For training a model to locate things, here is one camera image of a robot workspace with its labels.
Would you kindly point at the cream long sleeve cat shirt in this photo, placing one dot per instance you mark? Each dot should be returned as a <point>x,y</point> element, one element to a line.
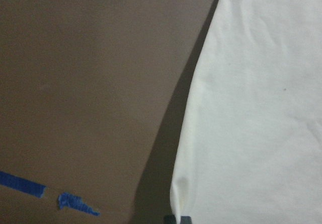
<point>250,144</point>

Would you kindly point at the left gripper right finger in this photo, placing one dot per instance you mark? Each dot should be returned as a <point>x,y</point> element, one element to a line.
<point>186,220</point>

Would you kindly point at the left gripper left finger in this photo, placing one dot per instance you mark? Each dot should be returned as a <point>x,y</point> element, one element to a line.
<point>169,219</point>

